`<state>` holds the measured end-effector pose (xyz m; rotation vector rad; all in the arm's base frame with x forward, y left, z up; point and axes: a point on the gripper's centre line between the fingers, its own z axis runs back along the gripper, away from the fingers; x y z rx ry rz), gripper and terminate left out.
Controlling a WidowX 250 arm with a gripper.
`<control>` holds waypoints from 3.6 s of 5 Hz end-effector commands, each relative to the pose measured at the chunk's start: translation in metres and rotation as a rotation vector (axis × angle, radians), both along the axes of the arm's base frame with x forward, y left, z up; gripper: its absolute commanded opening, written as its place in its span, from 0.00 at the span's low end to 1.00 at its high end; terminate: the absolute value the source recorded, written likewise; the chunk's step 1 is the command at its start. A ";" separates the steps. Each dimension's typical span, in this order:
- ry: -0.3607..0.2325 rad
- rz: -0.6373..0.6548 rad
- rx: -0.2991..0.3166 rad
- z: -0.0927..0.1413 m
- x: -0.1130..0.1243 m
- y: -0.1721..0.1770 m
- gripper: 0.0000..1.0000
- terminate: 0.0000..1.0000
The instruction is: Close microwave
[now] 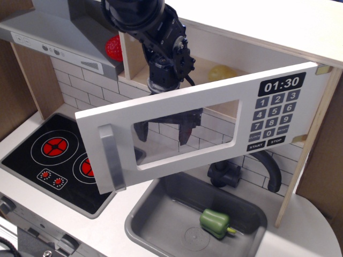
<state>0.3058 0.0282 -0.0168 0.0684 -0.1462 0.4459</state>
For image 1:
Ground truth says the grey oven control panel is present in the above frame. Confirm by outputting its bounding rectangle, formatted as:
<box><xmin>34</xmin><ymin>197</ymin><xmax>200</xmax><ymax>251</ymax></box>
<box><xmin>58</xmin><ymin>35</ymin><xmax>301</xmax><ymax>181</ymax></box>
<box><xmin>1</xmin><ymin>194</ymin><xmax>103</xmax><ymax>256</ymax></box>

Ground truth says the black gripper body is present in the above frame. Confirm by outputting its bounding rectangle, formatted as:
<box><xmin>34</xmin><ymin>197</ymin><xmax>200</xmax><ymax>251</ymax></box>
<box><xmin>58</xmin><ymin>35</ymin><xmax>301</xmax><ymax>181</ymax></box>
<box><xmin>150</xmin><ymin>108</ymin><xmax>203</xmax><ymax>127</ymax></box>

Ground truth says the black toy stove top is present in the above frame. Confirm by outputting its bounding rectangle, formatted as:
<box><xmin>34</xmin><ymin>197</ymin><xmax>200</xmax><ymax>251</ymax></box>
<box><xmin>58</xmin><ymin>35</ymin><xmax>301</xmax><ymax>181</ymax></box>
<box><xmin>1</xmin><ymin>114</ymin><xmax>115</xmax><ymax>219</ymax></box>

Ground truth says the red toy strawberry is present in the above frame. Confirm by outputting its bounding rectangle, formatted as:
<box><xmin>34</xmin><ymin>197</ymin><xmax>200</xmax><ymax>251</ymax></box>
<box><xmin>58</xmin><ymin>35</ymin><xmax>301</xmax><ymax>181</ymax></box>
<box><xmin>105</xmin><ymin>35</ymin><xmax>123</xmax><ymax>62</ymax></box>

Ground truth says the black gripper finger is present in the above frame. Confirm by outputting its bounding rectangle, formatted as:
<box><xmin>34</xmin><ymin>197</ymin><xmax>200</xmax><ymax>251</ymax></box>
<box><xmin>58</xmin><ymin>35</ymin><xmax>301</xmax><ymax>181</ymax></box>
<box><xmin>178</xmin><ymin>123</ymin><xmax>193</xmax><ymax>146</ymax></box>
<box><xmin>133</xmin><ymin>121</ymin><xmax>148</xmax><ymax>142</ymax></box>

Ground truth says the green toy bell pepper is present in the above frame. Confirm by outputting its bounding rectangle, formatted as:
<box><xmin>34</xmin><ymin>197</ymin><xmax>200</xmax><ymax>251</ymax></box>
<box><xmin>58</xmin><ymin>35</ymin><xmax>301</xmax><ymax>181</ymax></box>
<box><xmin>199</xmin><ymin>208</ymin><xmax>237</xmax><ymax>239</ymax></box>

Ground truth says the grey range hood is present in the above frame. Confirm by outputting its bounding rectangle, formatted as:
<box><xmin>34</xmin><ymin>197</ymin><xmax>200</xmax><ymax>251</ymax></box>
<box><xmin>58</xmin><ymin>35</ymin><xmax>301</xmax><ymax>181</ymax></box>
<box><xmin>1</xmin><ymin>1</ymin><xmax>124</xmax><ymax>80</ymax></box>

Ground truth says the black cable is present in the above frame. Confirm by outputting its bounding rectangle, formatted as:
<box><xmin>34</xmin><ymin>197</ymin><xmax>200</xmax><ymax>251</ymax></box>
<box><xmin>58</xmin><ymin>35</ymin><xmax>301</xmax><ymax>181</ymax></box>
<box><xmin>0</xmin><ymin>237</ymin><xmax>21</xmax><ymax>257</ymax></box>

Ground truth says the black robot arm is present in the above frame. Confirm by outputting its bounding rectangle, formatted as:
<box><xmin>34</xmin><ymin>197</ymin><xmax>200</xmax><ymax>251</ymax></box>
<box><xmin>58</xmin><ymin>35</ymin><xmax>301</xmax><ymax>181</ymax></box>
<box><xmin>101</xmin><ymin>1</ymin><xmax>195</xmax><ymax>94</ymax></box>

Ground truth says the black toy faucet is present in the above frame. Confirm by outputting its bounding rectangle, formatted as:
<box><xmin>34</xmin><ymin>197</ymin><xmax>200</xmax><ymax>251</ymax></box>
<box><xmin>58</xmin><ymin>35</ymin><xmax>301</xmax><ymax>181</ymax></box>
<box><xmin>207</xmin><ymin>149</ymin><xmax>282</xmax><ymax>193</ymax></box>

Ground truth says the grey door handle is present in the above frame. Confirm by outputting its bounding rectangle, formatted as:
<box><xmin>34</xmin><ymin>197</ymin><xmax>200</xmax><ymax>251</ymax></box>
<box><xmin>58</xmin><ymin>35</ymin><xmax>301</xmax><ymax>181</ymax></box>
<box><xmin>98</xmin><ymin>124</ymin><xmax>126</xmax><ymax>193</ymax></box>

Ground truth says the white microwave door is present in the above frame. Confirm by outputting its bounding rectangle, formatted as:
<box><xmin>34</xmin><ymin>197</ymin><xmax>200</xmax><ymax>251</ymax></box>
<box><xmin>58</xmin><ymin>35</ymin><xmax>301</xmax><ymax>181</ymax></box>
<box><xmin>75</xmin><ymin>62</ymin><xmax>323</xmax><ymax>194</ymax></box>

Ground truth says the yellow toy fruit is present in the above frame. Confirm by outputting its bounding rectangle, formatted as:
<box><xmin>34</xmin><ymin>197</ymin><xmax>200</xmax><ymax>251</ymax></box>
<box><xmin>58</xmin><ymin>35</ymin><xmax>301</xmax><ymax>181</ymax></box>
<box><xmin>208</xmin><ymin>65</ymin><xmax>238</xmax><ymax>82</ymax></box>

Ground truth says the grey sink basin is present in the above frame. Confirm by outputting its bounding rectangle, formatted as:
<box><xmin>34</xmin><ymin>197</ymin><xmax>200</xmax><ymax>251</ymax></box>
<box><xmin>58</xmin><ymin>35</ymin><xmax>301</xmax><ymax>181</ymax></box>
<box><xmin>125</xmin><ymin>172</ymin><xmax>267</xmax><ymax>256</ymax></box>

